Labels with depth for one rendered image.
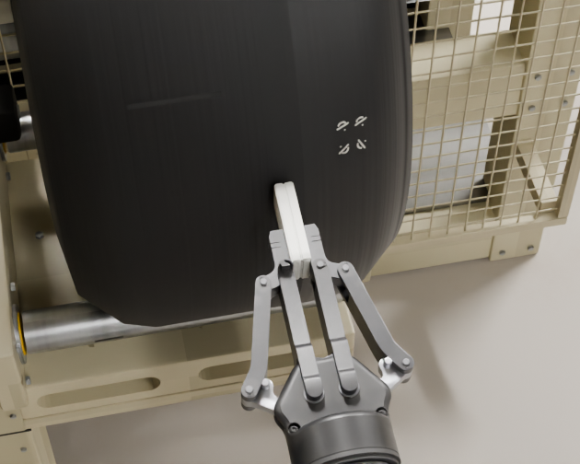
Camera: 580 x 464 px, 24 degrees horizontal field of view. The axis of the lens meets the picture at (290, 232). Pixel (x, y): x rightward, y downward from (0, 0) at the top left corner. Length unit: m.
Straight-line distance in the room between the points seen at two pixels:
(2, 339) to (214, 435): 1.05
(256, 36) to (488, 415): 1.48
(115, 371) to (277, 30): 0.52
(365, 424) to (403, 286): 1.61
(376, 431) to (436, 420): 1.45
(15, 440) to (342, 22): 0.84
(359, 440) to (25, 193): 0.81
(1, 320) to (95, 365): 0.12
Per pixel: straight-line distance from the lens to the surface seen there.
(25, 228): 1.60
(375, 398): 0.96
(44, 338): 1.38
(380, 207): 1.10
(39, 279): 1.56
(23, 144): 1.56
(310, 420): 0.95
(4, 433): 1.66
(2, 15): 1.68
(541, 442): 2.38
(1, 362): 1.33
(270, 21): 1.00
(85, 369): 1.41
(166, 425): 2.36
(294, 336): 0.97
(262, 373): 0.96
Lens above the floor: 2.04
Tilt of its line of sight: 52 degrees down
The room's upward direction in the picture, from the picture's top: straight up
